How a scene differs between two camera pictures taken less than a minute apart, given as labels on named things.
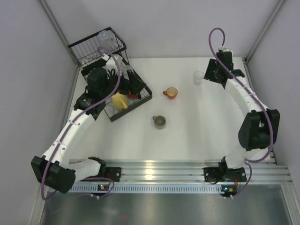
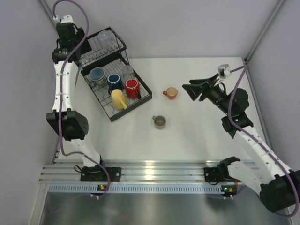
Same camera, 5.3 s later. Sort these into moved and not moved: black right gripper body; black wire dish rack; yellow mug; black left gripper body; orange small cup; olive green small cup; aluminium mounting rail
Moved: black right gripper body; black left gripper body
Not moved: orange small cup; olive green small cup; black wire dish rack; aluminium mounting rail; yellow mug
